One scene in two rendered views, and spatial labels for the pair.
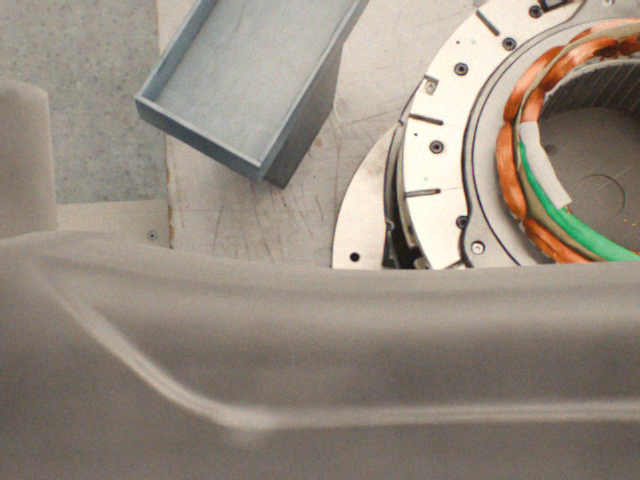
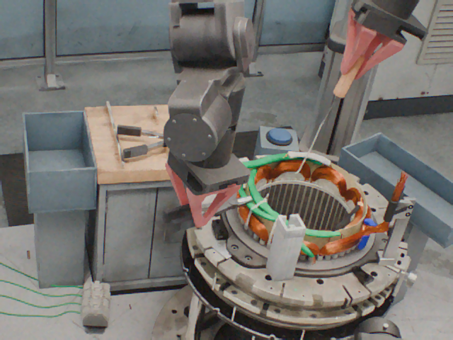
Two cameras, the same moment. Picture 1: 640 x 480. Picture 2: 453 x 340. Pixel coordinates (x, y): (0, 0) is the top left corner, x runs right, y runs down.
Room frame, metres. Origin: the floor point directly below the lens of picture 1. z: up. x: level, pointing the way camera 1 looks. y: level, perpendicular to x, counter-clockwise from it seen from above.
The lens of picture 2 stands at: (0.56, -1.00, 1.76)
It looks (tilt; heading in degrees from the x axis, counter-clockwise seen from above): 37 degrees down; 115
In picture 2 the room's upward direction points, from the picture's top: 10 degrees clockwise
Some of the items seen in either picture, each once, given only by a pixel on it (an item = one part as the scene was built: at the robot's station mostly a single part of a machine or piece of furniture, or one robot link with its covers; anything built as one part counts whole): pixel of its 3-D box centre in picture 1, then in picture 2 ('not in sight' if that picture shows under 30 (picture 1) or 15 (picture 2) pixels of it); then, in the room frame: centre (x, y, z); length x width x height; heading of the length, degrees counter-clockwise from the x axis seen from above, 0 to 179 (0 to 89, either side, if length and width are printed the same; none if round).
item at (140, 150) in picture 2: not in sight; (135, 151); (0.04, -0.22, 1.09); 0.04 x 0.01 x 0.02; 61
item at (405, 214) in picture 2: not in sight; (403, 209); (0.46, -0.23, 1.20); 0.02 x 0.01 x 0.03; 38
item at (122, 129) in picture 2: not in sight; (129, 130); (0.00, -0.18, 1.09); 0.04 x 0.01 x 0.02; 31
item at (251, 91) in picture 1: (276, 73); (391, 237); (0.42, 0.06, 0.92); 0.25 x 0.11 x 0.28; 160
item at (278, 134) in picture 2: not in sight; (279, 134); (0.17, 0.05, 1.04); 0.04 x 0.04 x 0.01
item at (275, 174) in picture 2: not in sight; (291, 171); (0.28, -0.15, 1.12); 0.06 x 0.02 x 0.04; 46
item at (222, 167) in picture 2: not in sight; (209, 142); (0.24, -0.37, 1.28); 0.10 x 0.07 x 0.07; 153
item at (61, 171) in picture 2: not in sight; (58, 205); (-0.09, -0.25, 0.92); 0.17 x 0.11 x 0.28; 136
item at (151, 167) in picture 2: not in sight; (149, 141); (0.02, -0.14, 1.05); 0.20 x 0.19 x 0.02; 46
